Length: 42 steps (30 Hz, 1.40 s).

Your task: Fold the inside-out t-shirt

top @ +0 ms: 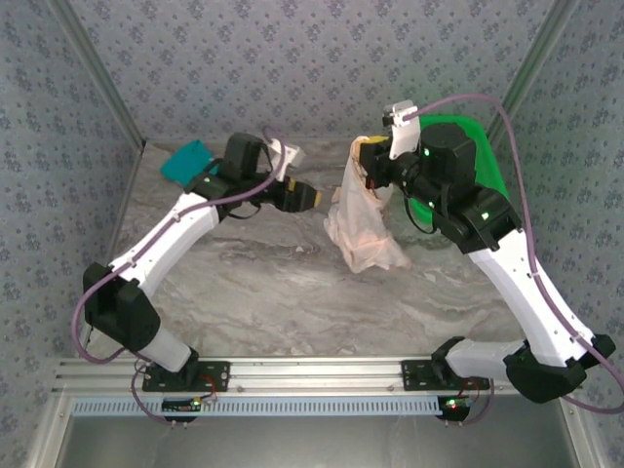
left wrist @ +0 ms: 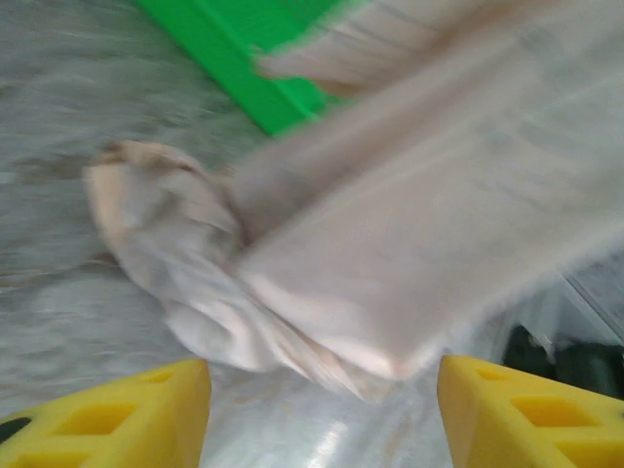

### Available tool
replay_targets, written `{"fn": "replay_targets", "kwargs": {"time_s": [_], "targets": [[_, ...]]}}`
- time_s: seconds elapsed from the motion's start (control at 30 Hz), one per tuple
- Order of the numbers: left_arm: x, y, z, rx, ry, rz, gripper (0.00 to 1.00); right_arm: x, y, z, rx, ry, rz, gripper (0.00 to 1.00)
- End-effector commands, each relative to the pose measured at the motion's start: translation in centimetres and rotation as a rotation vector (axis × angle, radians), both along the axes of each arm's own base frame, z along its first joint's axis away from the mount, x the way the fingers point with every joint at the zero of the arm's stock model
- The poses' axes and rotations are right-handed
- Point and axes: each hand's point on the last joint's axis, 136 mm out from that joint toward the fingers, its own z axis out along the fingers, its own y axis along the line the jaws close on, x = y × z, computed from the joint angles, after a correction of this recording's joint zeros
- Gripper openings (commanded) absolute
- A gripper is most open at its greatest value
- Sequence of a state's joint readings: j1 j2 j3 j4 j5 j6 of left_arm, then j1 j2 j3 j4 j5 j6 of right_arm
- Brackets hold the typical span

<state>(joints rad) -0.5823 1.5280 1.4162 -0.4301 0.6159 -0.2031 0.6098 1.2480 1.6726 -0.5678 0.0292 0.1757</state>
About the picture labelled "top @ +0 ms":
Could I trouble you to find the peach printed t-shirt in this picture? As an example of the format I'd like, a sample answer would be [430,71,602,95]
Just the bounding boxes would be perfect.
[324,135,413,274]

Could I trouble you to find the teal folded t-shirt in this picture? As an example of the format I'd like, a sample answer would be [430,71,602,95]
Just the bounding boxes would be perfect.
[160,138,221,186]

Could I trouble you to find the green plastic basket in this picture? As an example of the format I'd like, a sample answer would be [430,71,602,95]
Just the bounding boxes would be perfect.
[408,112,511,224]

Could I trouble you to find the grey metal sheet panel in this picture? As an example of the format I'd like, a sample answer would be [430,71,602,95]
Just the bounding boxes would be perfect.
[62,413,581,468]

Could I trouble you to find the aluminium corner post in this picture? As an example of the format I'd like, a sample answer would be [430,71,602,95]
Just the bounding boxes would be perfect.
[486,0,584,145]
[48,0,147,150]

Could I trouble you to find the aluminium table edge rail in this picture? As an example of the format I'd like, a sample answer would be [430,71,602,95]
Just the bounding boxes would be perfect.
[76,140,147,360]

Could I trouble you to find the aluminium mounting rail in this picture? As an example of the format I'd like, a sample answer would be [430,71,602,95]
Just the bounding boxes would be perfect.
[52,356,585,395]

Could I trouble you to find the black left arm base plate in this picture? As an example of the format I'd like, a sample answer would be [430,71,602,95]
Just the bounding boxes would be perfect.
[141,359,231,394]

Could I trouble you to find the slotted grey cable duct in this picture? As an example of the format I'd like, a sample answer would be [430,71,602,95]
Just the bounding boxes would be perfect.
[71,395,448,418]

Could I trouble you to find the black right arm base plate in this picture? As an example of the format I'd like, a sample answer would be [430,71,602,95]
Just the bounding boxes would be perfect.
[400,359,491,393]

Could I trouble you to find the aluminium frame leg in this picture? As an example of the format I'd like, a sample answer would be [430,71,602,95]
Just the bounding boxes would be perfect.
[558,394,604,468]
[26,394,74,468]

